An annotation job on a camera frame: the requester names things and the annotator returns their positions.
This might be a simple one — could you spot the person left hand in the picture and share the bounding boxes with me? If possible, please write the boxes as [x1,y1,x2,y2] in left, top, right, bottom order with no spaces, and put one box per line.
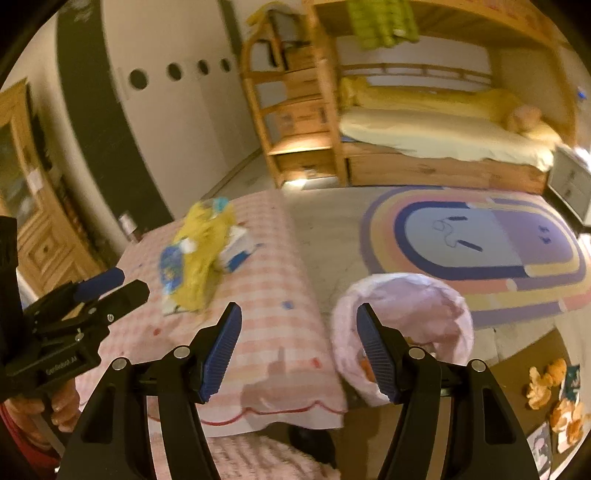
[3,379,80,450]

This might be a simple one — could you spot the wooden cabinet with drawers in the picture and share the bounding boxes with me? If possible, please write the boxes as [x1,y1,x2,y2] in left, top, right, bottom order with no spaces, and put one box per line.
[1,80,104,296]

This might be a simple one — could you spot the white bottle on floor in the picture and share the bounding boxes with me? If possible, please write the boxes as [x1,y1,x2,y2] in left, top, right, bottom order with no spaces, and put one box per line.
[118,212,141,243]

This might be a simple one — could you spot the pink checkered table cloth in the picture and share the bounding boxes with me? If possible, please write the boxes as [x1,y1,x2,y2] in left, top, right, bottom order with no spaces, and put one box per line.
[73,188,349,480]

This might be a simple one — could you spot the white blue tissue pack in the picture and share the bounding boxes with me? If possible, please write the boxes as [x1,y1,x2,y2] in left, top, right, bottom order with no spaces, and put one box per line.
[217,225,256,273]

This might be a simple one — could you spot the brown cardboard mat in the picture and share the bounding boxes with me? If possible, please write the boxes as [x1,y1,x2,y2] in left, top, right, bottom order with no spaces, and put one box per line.
[491,329,590,479]

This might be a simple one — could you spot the rainbow oval rug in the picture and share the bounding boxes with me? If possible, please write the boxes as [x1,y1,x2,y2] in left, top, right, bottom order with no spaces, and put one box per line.
[360,186,590,328]

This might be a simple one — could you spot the orange peel pieces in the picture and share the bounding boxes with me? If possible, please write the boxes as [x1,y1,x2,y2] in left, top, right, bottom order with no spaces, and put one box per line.
[526,358,590,453]

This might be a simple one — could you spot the grey white nightstand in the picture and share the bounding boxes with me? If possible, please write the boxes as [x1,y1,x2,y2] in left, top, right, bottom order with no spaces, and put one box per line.
[547,146,591,233]

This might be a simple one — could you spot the tan plush pillow toy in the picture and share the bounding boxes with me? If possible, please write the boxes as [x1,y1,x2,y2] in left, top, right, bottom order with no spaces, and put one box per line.
[504,105,542,134]

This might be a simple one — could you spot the wooden bunk bed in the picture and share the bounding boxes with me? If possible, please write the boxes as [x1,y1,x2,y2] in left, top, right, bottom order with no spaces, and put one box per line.
[303,0,578,196]

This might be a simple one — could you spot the wooden drawer staircase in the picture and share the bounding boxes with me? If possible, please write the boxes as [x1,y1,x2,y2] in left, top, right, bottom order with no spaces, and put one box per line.
[240,1,349,187]

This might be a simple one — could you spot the green hanging jacket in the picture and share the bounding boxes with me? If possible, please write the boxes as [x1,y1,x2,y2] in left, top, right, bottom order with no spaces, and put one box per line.
[346,0,420,50]

